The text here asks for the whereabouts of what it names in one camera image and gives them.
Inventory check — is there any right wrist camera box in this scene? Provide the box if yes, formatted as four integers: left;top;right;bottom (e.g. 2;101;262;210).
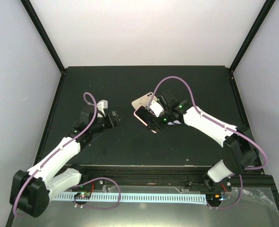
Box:
146;100;164;117

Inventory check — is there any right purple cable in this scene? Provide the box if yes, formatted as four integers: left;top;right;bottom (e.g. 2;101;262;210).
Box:
147;76;268;171

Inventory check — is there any right black frame post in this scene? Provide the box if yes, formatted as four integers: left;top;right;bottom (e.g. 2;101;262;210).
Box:
229;0;275;72

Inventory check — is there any left black frame post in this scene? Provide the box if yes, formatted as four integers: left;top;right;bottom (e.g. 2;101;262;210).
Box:
20;0;65;74

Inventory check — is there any small circuit board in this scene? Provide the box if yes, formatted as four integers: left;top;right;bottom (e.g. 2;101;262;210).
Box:
74;192;91;200

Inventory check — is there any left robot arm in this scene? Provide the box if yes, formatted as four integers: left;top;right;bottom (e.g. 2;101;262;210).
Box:
9;100;121;218

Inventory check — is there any pink phone case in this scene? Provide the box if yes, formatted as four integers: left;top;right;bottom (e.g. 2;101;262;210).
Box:
134;105;161;133

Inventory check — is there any lavender cased phone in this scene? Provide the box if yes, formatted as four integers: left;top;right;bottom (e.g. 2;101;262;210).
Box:
168;120;181;125

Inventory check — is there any beige cased phone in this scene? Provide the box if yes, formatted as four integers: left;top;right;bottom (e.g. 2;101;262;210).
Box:
131;92;153;110

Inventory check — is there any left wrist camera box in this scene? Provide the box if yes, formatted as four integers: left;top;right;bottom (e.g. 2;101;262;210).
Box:
97;100;108;118

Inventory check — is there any light blue slotted cable duct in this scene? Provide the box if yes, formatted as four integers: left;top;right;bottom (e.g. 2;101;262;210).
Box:
53;192;207;205

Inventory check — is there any black frame post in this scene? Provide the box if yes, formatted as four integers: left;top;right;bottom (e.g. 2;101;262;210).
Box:
20;0;65;74
229;0;275;72

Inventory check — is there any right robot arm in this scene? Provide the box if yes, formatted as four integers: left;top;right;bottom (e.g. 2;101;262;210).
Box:
145;90;260;191

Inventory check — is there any purple loop cable at base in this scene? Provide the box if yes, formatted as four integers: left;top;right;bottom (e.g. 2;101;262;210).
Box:
72;177;122;210

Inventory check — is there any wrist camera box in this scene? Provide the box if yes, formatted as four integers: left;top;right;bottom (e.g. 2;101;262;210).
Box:
97;100;108;118
146;100;164;117

